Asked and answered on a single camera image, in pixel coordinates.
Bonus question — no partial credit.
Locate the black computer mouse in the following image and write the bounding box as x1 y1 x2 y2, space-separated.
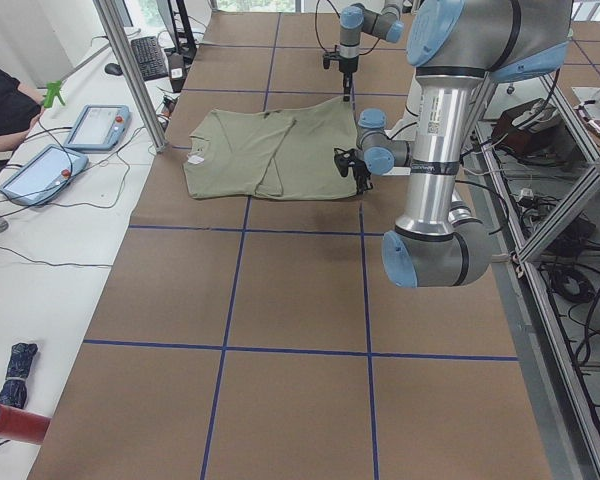
104 63 123 76

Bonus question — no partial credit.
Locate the red cylinder tube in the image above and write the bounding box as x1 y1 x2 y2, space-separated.
0 404 51 445

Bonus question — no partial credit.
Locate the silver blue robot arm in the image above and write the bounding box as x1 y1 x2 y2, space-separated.
357 1 572 288
332 1 404 102

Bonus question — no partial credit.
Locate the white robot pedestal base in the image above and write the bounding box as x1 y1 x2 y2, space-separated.
374 74 451 178

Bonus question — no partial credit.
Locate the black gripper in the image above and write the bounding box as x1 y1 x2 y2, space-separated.
352 162 374 195
338 56 359 102

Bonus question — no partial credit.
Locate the teach pendant tablet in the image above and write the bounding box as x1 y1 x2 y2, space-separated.
0 145 88 206
63 104 131 153

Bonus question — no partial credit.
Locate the near teach pendant tablet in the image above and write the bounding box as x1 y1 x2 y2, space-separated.
0 145 88 206

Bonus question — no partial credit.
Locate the folded dark blue umbrella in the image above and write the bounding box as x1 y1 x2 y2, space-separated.
0 342 38 409

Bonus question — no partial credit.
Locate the white paper price tag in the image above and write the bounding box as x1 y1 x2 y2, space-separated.
187 155 204 165

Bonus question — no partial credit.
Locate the far teach pendant tablet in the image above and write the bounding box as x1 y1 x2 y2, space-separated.
63 104 131 153

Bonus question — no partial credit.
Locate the green plastic clamp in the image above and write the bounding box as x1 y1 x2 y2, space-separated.
42 80 66 109

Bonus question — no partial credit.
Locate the black keyboard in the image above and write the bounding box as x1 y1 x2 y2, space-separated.
130 36 169 81

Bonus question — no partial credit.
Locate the person in black shirt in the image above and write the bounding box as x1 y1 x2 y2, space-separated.
0 69 44 152

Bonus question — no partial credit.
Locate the aluminium frame post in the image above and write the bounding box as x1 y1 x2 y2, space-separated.
94 0 167 153

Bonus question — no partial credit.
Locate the olive green long-sleeve shirt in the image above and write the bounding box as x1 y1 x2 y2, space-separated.
183 98 357 200

